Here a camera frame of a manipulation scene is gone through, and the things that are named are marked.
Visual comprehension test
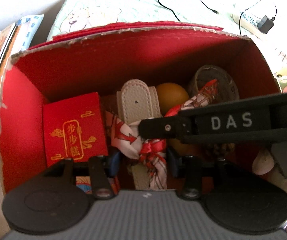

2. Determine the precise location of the black power cord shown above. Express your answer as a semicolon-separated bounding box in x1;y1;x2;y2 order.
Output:
238;0;278;36

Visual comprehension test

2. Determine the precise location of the white leather belt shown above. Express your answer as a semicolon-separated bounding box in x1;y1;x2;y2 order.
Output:
116;79;161;190

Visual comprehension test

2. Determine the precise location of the small red gift box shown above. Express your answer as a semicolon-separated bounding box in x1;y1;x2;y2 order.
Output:
43;92;108;167

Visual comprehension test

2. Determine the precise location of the green mushroom plush toy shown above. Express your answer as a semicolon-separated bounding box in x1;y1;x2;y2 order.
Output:
275;67;287;93

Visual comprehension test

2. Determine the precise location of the orange gourd toy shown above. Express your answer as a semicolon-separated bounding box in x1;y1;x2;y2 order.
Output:
156;83;190;115

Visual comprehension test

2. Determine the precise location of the red cardboard box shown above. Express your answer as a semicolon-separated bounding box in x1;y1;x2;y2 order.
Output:
0;22;280;193

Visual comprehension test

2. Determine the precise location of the black power adapter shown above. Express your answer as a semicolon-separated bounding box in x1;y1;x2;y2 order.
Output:
257;16;275;34

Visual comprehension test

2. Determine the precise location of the red white patterned scarf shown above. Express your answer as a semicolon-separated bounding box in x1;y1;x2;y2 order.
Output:
105;79;218;191

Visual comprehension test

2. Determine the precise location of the blue checkered cloth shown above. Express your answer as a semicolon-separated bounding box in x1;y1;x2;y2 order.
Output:
0;14;45;148

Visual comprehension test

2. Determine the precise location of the light green bed sheet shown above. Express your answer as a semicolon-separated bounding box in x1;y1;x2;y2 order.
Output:
47;0;287;73

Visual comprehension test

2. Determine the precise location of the black charging cable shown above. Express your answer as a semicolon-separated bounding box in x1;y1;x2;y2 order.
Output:
157;0;220;22

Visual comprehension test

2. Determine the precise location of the white power strip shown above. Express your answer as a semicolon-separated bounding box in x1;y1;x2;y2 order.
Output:
230;12;263;37

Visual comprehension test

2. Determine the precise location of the brown tape roll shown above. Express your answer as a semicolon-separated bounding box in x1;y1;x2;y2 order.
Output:
188;64;241;104

